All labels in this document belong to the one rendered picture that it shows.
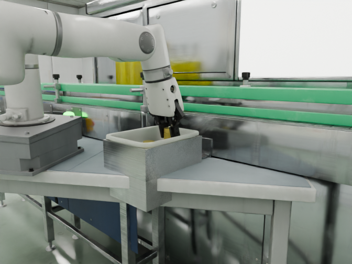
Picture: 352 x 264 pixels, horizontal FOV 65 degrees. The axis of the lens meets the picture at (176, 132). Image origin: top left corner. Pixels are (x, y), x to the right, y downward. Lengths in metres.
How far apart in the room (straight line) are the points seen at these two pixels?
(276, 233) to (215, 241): 0.53
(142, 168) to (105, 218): 0.64
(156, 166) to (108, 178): 0.13
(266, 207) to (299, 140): 0.18
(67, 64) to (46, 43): 6.92
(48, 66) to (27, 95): 6.41
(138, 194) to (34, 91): 0.42
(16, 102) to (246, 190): 0.66
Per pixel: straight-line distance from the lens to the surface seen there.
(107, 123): 1.08
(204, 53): 1.09
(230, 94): 0.83
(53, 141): 0.85
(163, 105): 0.74
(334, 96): 0.73
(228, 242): 1.23
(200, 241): 1.32
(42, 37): 0.58
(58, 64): 7.40
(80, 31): 0.60
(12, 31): 0.57
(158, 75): 0.72
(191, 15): 1.15
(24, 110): 0.89
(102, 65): 1.64
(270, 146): 0.77
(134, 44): 0.61
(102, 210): 1.27
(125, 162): 0.72
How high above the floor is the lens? 0.99
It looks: 11 degrees down
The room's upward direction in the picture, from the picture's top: straight up
